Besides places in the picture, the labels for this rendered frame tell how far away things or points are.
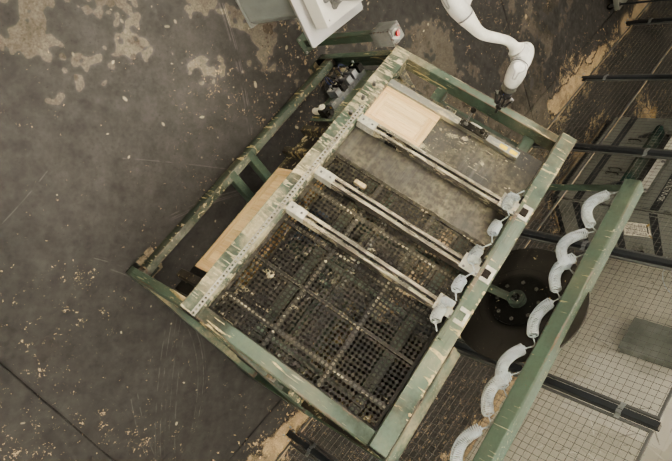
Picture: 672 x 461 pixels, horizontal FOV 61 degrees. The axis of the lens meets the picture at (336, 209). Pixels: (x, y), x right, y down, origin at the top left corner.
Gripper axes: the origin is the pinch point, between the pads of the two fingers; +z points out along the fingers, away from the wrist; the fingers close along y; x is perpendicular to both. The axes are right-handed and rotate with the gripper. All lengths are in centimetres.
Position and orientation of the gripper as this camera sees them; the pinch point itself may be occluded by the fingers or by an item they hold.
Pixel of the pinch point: (498, 108)
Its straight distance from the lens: 373.4
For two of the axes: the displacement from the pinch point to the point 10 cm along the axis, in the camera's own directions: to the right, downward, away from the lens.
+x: -5.7, 7.4, -3.5
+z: -0.3, 4.1, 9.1
